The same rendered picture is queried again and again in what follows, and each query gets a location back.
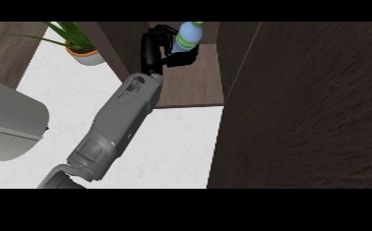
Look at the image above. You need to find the dark wooden cabinet door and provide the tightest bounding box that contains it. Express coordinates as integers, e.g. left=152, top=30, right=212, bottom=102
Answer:
left=207, top=22, right=372, bottom=190

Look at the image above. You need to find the blue water bottle green label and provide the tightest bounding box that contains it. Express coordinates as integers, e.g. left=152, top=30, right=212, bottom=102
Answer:
left=170, top=22, right=205, bottom=55

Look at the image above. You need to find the grey rounded appliance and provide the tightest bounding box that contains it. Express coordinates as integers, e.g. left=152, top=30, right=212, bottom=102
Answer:
left=0, top=83, right=50, bottom=162

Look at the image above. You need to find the green plant in white pot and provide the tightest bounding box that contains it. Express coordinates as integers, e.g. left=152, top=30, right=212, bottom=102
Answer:
left=4, top=22, right=106, bottom=67

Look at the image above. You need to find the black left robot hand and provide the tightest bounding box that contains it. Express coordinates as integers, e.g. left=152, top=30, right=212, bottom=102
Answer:
left=139, top=24, right=201, bottom=77

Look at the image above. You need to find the dark wooden cabinet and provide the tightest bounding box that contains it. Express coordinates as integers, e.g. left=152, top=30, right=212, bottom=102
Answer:
left=75, top=22, right=260, bottom=109

